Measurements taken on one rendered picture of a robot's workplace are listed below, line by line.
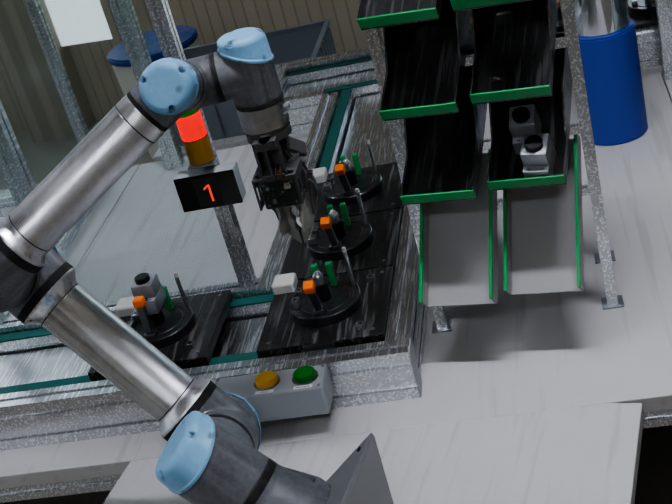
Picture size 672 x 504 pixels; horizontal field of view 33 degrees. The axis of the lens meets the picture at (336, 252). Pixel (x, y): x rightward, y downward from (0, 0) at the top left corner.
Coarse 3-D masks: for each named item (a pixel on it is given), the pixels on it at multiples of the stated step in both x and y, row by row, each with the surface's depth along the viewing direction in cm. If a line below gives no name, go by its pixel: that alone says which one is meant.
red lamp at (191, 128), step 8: (200, 112) 213; (184, 120) 211; (192, 120) 212; (200, 120) 213; (184, 128) 212; (192, 128) 212; (200, 128) 213; (184, 136) 213; (192, 136) 213; (200, 136) 213
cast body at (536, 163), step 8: (528, 136) 189; (536, 136) 187; (544, 136) 188; (528, 144) 187; (536, 144) 186; (544, 144) 187; (552, 144) 190; (520, 152) 188; (528, 152) 187; (536, 152) 187; (544, 152) 186; (552, 152) 190; (528, 160) 188; (536, 160) 188; (544, 160) 187; (552, 160) 190; (528, 168) 189; (536, 168) 189; (544, 168) 188; (552, 168) 190; (528, 176) 190; (536, 176) 189
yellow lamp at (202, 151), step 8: (208, 136) 216; (184, 144) 215; (192, 144) 214; (200, 144) 214; (208, 144) 215; (192, 152) 215; (200, 152) 215; (208, 152) 215; (192, 160) 216; (200, 160) 215; (208, 160) 216
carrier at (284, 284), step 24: (312, 264) 218; (288, 288) 224; (336, 288) 218; (360, 288) 219; (384, 288) 217; (288, 312) 218; (312, 312) 212; (336, 312) 210; (360, 312) 212; (384, 312) 210; (264, 336) 213; (288, 336) 211; (312, 336) 208; (336, 336) 206; (360, 336) 205; (384, 336) 204
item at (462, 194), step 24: (408, 120) 201; (432, 120) 205; (456, 120) 203; (480, 120) 198; (408, 144) 200; (432, 144) 202; (456, 144) 200; (480, 144) 197; (408, 168) 200; (432, 168) 199; (456, 168) 197; (408, 192) 198; (432, 192) 196; (456, 192) 191
